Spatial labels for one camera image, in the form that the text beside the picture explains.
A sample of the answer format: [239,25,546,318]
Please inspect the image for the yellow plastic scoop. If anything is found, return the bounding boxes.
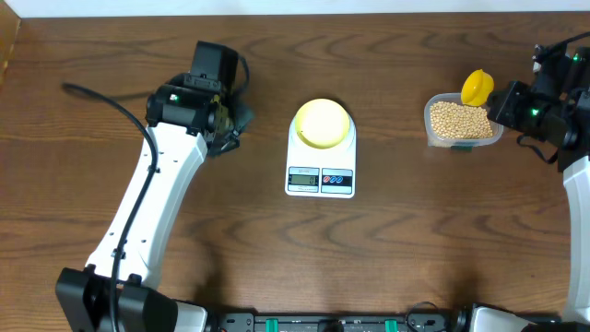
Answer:
[460,69,494,107]

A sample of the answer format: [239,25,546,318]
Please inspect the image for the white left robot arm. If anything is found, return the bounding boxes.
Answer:
[55,73,254,331]

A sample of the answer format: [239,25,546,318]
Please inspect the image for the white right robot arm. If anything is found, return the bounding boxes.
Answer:
[487,41,589,331]

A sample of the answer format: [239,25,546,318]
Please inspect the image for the yellow bowl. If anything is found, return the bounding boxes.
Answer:
[294,99,350,149]

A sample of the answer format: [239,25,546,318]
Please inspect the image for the white digital kitchen scale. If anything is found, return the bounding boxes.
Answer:
[284,111,357,199]

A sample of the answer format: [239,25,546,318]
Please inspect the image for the soybeans pile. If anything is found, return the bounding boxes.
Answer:
[430,101,493,139]

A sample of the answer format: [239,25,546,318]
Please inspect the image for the clear plastic container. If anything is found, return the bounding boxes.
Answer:
[424,93,503,148]

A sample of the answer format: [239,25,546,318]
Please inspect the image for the cardboard box edge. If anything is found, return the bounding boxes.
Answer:
[0,0,21,84]

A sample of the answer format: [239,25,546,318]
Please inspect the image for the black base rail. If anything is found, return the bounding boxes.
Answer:
[202,302,563,332]

